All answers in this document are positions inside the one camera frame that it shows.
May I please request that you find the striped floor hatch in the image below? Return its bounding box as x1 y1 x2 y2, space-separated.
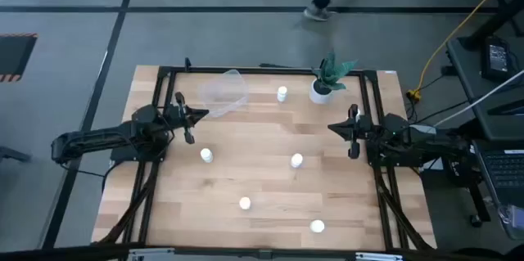
0 33 38 83

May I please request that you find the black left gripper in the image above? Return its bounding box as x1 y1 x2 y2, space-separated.
163 92 210 146

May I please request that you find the black stand with caster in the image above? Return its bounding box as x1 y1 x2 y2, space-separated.
466 182 492 229

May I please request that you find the black chair base leg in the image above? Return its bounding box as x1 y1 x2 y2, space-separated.
0 145 33 164

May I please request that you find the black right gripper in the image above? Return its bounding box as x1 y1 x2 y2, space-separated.
327 104 376 160

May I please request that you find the white cable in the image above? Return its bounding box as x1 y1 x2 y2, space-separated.
433 70 524 127

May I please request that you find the clear plastic bag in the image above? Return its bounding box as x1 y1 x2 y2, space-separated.
497 203 524 241

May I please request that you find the dark grey desk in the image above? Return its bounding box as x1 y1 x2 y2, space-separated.
445 35 524 143

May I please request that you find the long yellow cable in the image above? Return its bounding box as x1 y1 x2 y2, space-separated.
405 0 524 103

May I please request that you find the white plant pot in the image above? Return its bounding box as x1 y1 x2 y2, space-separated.
309 79 335 106

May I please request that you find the green snake plant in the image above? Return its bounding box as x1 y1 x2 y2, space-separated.
311 50 359 92

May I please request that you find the clear plastic basket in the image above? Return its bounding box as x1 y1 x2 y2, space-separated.
196 68 250 119

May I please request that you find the black laptop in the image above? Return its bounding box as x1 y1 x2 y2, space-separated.
470 140 524 213

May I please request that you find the black aluminium table frame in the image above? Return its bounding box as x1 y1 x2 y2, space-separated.
96 64 436 254

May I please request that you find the black power adapter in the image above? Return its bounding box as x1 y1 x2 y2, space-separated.
481 35 513 82

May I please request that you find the black desk leg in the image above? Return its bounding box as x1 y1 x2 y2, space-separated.
458 0 524 52

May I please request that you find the silver metal bracket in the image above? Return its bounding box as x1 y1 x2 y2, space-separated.
355 251 404 261
127 247 177 261

